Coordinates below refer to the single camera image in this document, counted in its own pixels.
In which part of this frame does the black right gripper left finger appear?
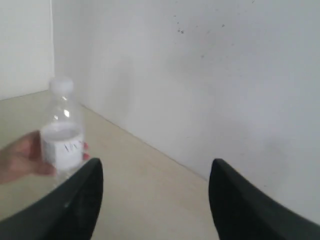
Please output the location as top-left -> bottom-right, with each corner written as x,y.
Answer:
0,158 -> 104,240

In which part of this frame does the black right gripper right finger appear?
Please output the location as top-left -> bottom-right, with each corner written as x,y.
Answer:
208,158 -> 320,240

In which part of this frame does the clear white-capped water bottle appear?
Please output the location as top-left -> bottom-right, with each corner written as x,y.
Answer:
40,77 -> 85,188

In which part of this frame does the person's bare hand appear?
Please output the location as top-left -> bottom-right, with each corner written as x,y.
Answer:
0,130 -> 56,184

